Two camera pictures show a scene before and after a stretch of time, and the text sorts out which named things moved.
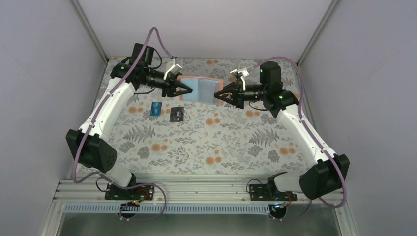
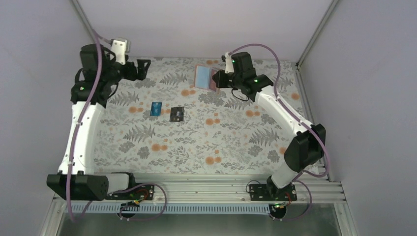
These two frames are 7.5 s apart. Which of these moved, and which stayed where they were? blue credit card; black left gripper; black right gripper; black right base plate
Moved: black left gripper; black right gripper
Stayed: blue credit card; black right base plate
